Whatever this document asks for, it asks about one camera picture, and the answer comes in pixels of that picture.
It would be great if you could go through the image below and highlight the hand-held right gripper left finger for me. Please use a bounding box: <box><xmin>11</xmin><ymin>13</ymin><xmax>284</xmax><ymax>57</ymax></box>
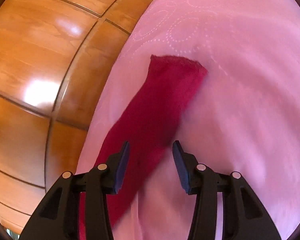
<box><xmin>19</xmin><ymin>141</ymin><xmax>131</xmax><ymax>240</ymax></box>

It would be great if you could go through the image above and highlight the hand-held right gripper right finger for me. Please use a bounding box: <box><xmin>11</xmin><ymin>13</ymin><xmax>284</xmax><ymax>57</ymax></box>
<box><xmin>172</xmin><ymin>140</ymin><xmax>282</xmax><ymax>240</ymax></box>

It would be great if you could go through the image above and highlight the red cloth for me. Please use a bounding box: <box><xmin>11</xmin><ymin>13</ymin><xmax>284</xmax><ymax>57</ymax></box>
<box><xmin>76</xmin><ymin>54</ymin><xmax>208</xmax><ymax>240</ymax></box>

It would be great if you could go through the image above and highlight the pink bed sheet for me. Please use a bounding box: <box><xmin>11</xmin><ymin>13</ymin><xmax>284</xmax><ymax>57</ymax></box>
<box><xmin>76</xmin><ymin>0</ymin><xmax>300</xmax><ymax>240</ymax></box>

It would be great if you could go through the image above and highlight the wooden wardrobe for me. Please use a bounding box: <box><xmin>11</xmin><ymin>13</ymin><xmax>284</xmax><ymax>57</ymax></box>
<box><xmin>0</xmin><ymin>0</ymin><xmax>165</xmax><ymax>233</ymax></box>

